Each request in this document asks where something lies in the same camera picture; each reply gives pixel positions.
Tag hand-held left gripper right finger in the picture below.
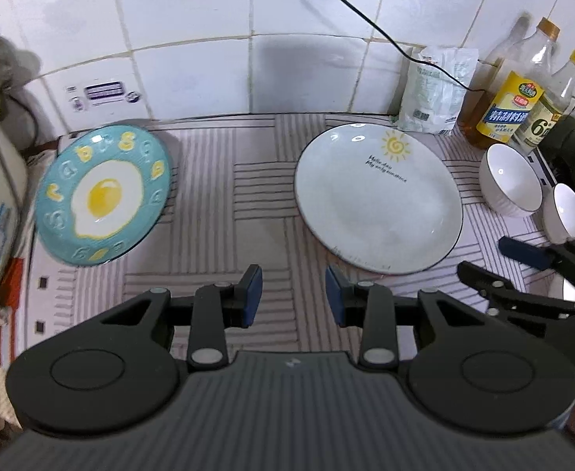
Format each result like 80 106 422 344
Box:
325 265 493 371

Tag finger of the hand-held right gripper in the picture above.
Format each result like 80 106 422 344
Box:
457 261 575 327
498 236 575 288

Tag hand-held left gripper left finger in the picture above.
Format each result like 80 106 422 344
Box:
98 264 265 372

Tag white bowl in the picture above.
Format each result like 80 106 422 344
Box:
547 275 575 301
542 183 575 245
479 143 546 217

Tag striped table mat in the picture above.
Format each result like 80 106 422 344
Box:
20 113 575 354

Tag gas stove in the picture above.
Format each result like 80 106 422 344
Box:
526 147 575 256

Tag white sun print plate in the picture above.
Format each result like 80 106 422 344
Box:
293 124 465 276

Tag green label vinegar bottle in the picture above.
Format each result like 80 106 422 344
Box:
508 49 575 155

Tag yellow label oil bottle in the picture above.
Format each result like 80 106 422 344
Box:
464 17 562 150

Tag blue fried egg plate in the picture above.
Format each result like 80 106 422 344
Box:
35 125 173 266

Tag white plastic bag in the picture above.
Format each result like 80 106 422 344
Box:
396 45 480 134

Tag brown neck glass bottle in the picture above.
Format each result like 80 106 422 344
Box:
484 15 531 79

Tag wall sticker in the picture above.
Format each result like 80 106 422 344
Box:
66 80 143 111

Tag black cable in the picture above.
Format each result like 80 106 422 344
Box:
292 0 489 94

